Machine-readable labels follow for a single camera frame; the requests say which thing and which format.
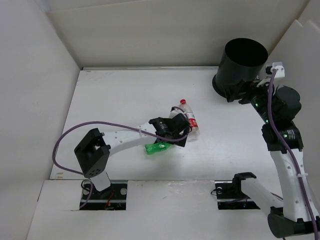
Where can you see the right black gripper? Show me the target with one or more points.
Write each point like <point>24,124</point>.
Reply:
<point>233,90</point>

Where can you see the black cylindrical bin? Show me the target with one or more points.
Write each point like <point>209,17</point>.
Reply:
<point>242,59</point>

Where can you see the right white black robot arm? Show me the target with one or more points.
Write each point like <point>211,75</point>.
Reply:
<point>293,213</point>

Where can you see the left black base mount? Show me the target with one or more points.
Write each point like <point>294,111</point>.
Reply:
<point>111,200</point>

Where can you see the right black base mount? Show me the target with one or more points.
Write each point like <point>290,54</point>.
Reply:
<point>229,194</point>

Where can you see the clear bottle red label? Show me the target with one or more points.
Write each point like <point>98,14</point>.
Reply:
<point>189,114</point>

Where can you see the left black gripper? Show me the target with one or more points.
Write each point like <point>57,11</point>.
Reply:
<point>183,134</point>

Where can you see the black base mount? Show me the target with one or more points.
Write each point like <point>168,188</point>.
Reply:
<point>229,194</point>
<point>111,200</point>

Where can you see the green plastic bottle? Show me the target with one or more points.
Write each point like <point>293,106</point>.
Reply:
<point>157,147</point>

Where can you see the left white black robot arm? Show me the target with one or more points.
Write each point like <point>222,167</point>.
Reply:
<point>94,150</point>

